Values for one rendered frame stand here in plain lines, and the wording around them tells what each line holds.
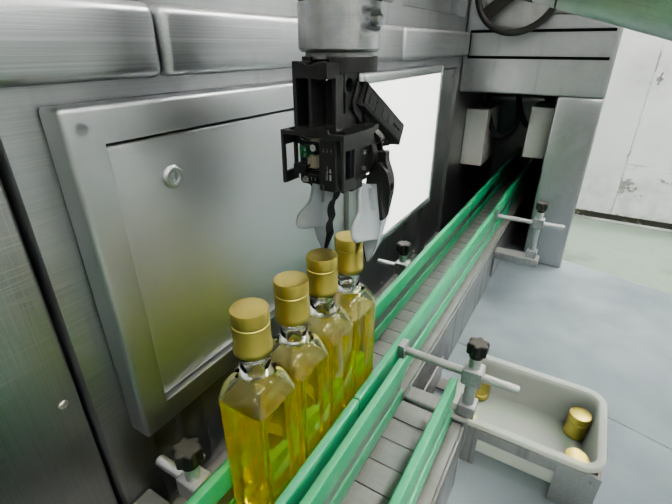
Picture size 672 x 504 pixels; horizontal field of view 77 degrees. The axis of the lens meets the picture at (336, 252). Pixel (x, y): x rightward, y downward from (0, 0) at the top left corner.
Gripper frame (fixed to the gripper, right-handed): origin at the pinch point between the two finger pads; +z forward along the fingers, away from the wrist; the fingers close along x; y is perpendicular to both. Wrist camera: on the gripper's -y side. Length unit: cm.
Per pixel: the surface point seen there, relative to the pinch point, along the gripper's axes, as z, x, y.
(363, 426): 19.3, 6.5, 7.4
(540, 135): 3, 7, -103
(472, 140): 7, -14, -104
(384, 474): 27.3, 9.1, 6.2
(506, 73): -14, -4, -92
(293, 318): 2.5, 1.5, 13.0
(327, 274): 0.7, 1.4, 6.8
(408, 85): -13.7, -12.9, -45.6
